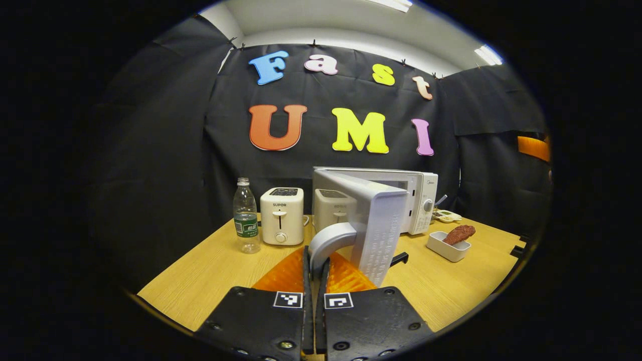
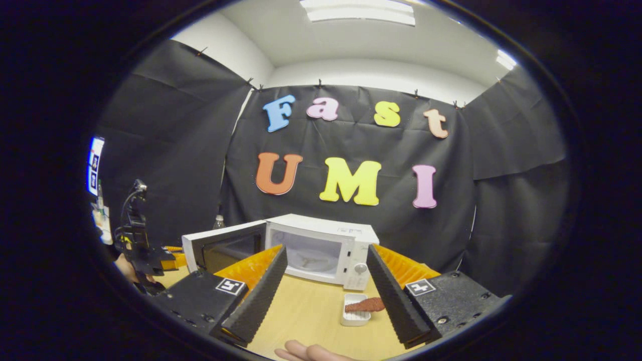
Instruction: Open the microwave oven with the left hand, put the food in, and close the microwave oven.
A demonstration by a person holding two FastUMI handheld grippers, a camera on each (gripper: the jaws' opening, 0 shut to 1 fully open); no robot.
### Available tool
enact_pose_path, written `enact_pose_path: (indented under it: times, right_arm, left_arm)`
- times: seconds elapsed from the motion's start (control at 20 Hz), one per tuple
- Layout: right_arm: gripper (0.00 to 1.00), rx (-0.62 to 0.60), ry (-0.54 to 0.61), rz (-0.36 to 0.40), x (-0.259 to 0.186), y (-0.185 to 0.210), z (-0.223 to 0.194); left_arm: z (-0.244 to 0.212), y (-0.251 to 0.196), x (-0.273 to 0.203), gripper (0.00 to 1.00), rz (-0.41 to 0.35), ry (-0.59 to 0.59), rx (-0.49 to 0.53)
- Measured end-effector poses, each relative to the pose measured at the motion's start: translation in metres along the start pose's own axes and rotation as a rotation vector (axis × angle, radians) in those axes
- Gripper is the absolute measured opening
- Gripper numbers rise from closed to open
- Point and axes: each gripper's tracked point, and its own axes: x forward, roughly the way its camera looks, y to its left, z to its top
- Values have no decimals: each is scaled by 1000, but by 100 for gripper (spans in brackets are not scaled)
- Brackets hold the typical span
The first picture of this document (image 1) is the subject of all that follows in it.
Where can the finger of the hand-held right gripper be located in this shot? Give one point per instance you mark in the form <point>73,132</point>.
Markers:
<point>534,148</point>

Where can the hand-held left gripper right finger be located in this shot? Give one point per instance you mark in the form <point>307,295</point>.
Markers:
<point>321,321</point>

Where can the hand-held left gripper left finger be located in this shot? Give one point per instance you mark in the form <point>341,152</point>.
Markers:
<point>307,321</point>

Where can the white microwave oven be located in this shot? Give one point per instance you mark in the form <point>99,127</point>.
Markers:
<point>381,225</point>

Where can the brown meat piece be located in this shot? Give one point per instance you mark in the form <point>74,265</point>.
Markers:
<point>459,233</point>

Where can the small beige food tray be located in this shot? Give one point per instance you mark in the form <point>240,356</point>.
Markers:
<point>448,216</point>

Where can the black plastic clip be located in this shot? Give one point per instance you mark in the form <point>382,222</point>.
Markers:
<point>400,258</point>

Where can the black table clamp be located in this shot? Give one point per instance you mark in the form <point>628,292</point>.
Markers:
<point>520,248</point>

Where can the small ceiling light panel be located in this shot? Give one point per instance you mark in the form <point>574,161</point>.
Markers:
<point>489,55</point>

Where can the white toaster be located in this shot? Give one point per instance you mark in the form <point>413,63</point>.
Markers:
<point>281,220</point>

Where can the clear plastic water bottle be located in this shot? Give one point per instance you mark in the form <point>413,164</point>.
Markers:
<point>246,210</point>

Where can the white rectangular dish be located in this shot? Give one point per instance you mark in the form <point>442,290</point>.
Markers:
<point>446,249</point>

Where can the long ceiling light panel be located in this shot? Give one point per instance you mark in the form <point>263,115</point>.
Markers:
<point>393,4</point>

